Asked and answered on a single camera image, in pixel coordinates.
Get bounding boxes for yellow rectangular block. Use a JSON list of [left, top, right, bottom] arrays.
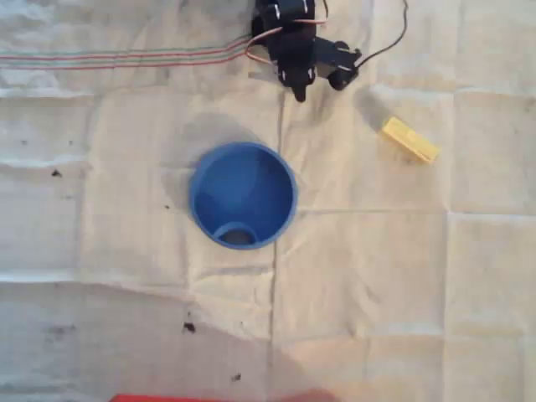
[[379, 116, 442, 166]]

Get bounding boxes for blue plastic cup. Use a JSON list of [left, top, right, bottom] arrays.
[[188, 141, 299, 251]]

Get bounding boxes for white cloth with coloured stripes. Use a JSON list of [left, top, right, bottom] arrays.
[[0, 0, 536, 402]]

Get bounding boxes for red flat object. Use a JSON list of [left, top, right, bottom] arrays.
[[109, 392, 336, 402]]

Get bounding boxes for orange servo wire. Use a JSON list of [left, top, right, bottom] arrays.
[[245, 33, 278, 67], [292, 0, 331, 29]]

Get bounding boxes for black gripper-mounted camera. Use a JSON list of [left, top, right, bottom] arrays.
[[316, 37, 363, 92]]

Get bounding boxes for black camera cable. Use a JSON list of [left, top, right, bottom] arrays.
[[358, 0, 410, 69]]

